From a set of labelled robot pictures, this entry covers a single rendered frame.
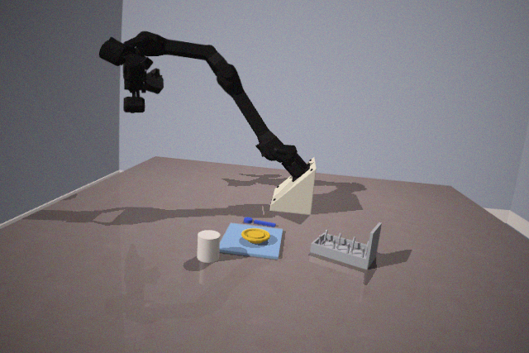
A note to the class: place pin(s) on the light blue mat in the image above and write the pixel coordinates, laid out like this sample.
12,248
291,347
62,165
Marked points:
233,242

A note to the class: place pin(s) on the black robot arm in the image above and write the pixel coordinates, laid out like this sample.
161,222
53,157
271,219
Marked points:
132,53

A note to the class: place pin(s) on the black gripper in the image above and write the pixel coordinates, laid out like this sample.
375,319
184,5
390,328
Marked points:
134,85

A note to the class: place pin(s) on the white dish rack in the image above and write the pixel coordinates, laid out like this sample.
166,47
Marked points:
347,251

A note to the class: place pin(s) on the white cylinder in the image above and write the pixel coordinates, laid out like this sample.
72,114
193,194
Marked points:
208,246

